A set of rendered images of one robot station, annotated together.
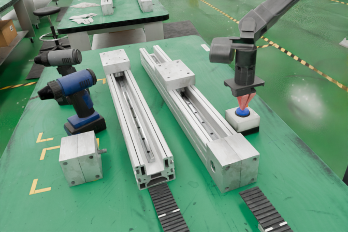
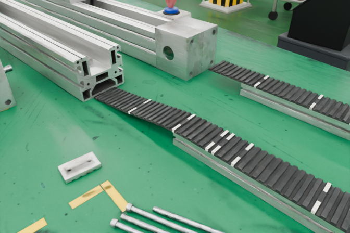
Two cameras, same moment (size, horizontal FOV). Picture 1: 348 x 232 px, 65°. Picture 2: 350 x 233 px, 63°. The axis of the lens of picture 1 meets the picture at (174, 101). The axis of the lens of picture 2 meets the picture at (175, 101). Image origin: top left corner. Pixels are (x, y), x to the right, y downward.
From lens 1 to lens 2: 0.32 m
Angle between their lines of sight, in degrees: 27
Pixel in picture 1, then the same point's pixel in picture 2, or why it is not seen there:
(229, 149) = (185, 27)
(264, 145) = not seen: hidden behind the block
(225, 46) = not seen: outside the picture
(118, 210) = (64, 127)
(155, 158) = (91, 62)
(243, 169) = (204, 45)
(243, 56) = not seen: outside the picture
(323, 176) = (269, 50)
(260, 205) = (235, 72)
